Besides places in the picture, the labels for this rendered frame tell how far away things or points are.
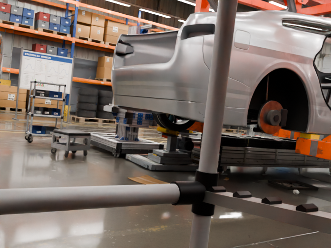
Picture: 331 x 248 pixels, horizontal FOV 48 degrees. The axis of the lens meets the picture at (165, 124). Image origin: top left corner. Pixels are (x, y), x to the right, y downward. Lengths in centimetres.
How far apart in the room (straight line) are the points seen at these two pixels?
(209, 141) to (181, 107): 251
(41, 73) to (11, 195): 1039
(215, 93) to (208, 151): 9
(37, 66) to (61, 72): 69
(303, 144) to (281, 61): 91
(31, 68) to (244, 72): 817
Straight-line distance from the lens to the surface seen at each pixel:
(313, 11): 680
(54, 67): 1093
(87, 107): 1220
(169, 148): 502
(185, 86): 300
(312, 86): 385
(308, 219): 44
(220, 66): 55
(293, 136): 657
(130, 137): 590
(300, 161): 612
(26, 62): 1072
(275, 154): 571
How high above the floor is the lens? 86
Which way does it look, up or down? 3 degrees down
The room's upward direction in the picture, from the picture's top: 6 degrees clockwise
